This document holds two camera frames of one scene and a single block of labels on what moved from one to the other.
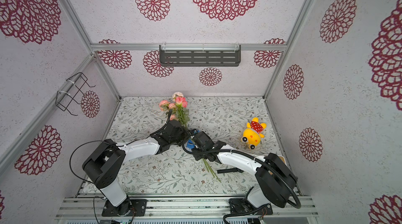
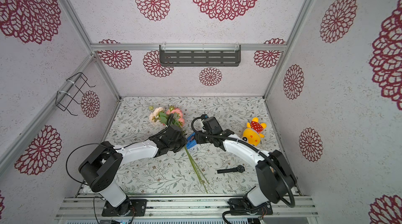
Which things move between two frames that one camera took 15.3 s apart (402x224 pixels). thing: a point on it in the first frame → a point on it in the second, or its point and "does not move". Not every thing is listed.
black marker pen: x=230 y=170 does not move
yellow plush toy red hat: x=253 y=134 does not move
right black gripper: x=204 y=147 → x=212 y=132
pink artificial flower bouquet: x=176 y=108 → x=177 y=116
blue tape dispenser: x=190 y=144 does not move
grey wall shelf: x=179 y=55 does not move
